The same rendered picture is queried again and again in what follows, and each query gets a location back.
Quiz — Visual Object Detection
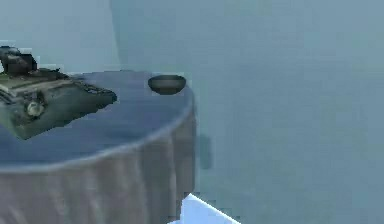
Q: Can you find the dark grey bowl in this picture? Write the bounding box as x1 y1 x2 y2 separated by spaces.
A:
147 74 187 96

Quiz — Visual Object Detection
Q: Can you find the round table with grey cloth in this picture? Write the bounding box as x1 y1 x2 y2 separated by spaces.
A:
0 69 197 224

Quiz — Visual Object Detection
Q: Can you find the dark green toy tank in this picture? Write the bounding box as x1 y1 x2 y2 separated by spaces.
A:
0 45 118 141

